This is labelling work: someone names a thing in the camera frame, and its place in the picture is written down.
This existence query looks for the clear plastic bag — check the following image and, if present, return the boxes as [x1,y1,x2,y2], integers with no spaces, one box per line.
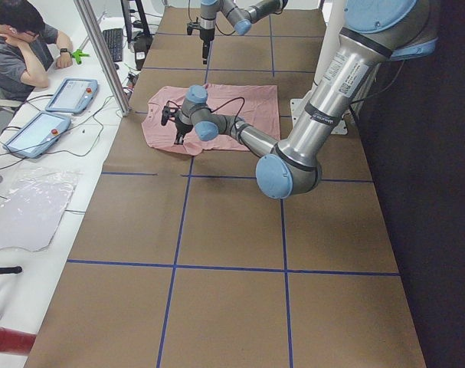
[0,167,82,252]

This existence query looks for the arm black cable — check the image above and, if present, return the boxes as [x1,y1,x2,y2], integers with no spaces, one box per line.
[165,96,245,126]

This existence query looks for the teach pendant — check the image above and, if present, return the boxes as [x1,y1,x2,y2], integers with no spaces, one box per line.
[3,112,71,159]
[45,77,99,113]

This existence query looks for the pink t-shirt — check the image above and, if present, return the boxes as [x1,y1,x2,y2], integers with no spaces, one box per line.
[142,84,280,156]

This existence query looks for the red cylinder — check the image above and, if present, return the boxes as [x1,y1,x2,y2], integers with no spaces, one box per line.
[0,327,37,356]

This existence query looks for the aluminium frame post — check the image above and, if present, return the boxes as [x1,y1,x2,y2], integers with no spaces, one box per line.
[74,0,130,117]

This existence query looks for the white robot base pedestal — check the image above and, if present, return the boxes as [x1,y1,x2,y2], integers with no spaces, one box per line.
[290,0,346,126]

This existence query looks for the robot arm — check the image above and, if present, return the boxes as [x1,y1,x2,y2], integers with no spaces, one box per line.
[161,0,440,199]
[187,0,288,64]

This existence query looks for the green tool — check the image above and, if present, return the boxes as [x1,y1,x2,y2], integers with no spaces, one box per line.
[71,49,90,64]

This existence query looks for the black power strip box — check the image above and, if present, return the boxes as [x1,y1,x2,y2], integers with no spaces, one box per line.
[133,34,153,71]

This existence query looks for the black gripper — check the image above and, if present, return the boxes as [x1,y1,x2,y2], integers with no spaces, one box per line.
[161,103,192,146]
[187,21,214,64]

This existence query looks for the seated person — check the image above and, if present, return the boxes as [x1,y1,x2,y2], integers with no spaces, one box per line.
[0,1,73,102]

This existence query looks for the black keyboard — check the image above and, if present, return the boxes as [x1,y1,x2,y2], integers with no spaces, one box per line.
[102,28,123,62]

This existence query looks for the near teach pendant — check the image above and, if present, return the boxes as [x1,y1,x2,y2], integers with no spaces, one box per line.
[3,112,71,159]

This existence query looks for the far teach pendant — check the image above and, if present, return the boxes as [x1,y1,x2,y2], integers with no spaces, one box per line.
[45,77,99,113]

